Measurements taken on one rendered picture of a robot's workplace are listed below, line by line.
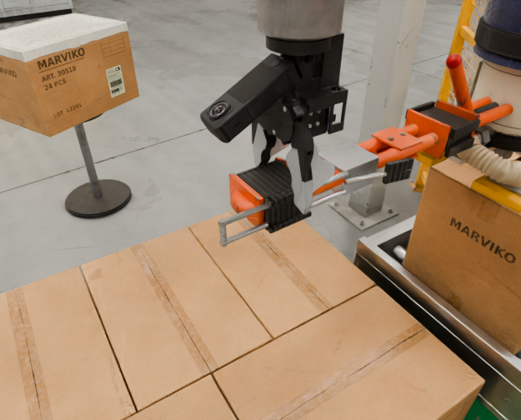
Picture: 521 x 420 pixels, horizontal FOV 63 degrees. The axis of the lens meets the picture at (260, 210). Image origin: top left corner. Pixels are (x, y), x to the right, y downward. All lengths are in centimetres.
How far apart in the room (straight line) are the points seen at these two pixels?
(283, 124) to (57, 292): 114
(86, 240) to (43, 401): 142
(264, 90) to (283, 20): 7
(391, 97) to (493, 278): 120
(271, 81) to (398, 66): 174
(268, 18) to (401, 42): 171
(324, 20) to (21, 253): 234
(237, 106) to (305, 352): 89
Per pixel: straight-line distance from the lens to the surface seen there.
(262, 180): 55
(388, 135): 71
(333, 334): 128
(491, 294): 132
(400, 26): 213
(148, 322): 133
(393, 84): 221
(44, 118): 225
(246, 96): 47
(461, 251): 131
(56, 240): 264
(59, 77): 226
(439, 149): 76
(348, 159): 63
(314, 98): 49
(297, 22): 45
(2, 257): 266
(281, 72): 48
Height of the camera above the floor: 156
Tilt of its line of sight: 37 degrees down
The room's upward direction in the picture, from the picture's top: straight up
